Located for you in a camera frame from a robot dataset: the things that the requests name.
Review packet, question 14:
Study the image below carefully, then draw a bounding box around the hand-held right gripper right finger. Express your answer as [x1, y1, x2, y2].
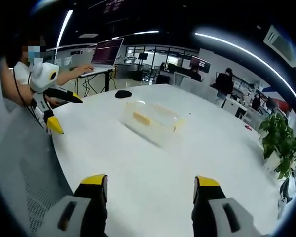
[191, 175, 244, 237]

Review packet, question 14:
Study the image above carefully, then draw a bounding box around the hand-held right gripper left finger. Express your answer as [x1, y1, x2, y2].
[56, 174, 108, 237]

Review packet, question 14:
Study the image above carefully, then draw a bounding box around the clear plastic food container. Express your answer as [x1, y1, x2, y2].
[119, 99, 187, 149]

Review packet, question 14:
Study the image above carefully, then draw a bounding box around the white standing desk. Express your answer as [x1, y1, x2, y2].
[75, 67, 118, 97]

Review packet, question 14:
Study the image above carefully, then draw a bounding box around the black cloth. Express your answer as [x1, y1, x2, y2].
[114, 90, 133, 99]

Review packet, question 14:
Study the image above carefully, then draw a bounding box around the grey mesh chair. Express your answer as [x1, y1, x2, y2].
[0, 106, 74, 237]

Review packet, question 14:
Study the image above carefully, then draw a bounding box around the open laptop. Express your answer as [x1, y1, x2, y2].
[79, 38, 126, 77]

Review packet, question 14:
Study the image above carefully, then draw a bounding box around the white figurine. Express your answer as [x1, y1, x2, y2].
[277, 177, 294, 221]

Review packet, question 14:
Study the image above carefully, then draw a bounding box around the green potted plant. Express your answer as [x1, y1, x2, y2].
[257, 112, 296, 180]

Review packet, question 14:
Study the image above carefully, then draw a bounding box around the computer monitor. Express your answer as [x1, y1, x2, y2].
[189, 55, 212, 74]

